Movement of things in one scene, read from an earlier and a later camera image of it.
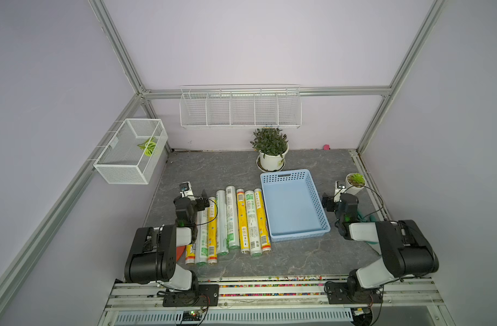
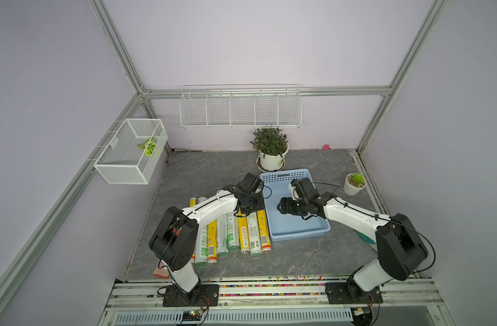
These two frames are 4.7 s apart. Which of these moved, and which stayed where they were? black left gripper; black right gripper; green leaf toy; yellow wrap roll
Moved: black right gripper; black left gripper
Stayed: green leaf toy; yellow wrap roll
